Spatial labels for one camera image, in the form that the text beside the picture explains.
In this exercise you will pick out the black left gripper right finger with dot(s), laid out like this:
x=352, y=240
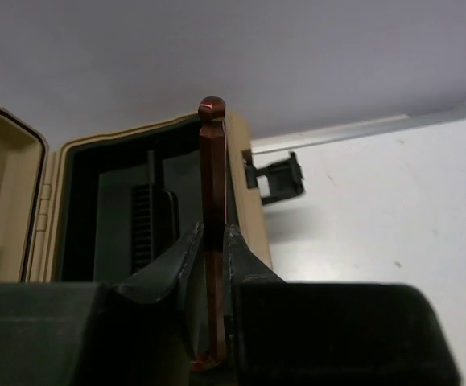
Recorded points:
x=316, y=333

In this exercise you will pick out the tan plastic toolbox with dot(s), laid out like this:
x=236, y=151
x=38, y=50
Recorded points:
x=30, y=190

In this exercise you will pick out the black toolbox inner tray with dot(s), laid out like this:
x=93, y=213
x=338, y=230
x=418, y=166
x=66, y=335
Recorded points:
x=125, y=201

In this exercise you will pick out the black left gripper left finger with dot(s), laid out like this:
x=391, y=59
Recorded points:
x=142, y=331

